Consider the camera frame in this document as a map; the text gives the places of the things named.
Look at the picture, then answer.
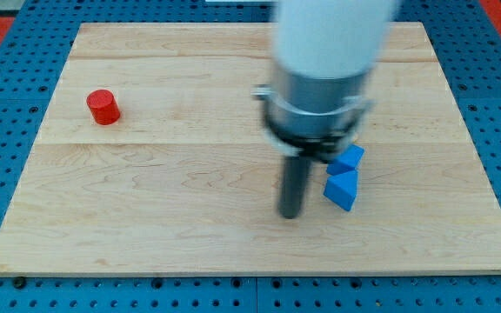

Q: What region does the blue triangular prism block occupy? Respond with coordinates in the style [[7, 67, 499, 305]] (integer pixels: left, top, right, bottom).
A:
[[324, 170, 358, 211]]

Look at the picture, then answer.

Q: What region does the blue cube block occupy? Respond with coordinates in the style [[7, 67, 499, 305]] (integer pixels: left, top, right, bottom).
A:
[[326, 144, 364, 176]]

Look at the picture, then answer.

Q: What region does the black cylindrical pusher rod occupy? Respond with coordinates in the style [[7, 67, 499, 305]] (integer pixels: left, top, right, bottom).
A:
[[277, 156, 312, 219]]

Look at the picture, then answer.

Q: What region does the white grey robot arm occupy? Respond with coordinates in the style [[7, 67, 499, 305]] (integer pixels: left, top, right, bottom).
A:
[[255, 0, 400, 162]]

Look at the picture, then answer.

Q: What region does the light wooden board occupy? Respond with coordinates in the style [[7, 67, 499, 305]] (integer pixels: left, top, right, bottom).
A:
[[0, 23, 501, 277]]

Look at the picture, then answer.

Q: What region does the red cylinder block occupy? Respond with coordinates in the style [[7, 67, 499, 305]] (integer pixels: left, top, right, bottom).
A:
[[86, 90, 121, 125]]

